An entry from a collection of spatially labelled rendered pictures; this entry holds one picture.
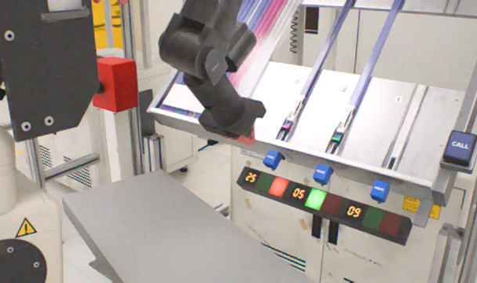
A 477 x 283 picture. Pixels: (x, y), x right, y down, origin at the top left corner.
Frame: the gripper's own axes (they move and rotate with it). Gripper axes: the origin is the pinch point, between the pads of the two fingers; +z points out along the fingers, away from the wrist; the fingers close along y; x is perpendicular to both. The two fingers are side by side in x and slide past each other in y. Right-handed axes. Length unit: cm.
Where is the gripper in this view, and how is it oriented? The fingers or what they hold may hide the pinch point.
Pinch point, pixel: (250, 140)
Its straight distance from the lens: 79.3
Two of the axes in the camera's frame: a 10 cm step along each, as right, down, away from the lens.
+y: -7.9, -2.3, 5.7
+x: -4.7, 8.3, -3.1
